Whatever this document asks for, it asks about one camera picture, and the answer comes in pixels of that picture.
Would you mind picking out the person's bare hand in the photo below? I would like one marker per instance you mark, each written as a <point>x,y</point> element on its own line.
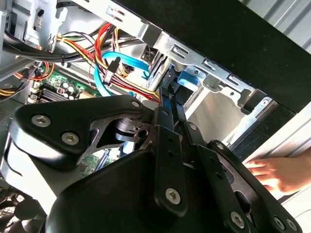
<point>291,172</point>

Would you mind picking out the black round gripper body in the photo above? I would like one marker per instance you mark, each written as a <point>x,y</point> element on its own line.
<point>109,199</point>

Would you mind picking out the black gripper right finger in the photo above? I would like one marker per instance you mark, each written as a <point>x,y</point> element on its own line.
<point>211,162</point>

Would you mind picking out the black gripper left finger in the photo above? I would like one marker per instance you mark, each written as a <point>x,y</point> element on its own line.
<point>85,116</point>

